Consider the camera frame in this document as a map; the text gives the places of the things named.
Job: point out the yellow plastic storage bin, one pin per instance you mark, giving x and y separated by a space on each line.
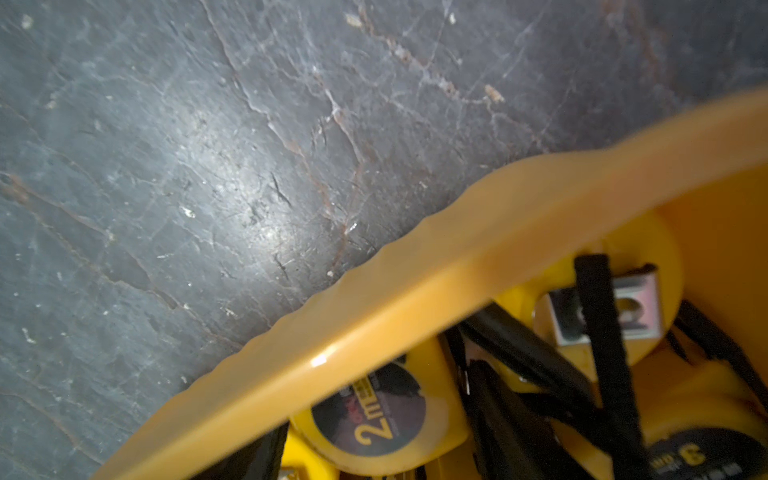
705 171

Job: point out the yellow tape measure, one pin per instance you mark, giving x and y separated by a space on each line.
703 422
397 418
647 279

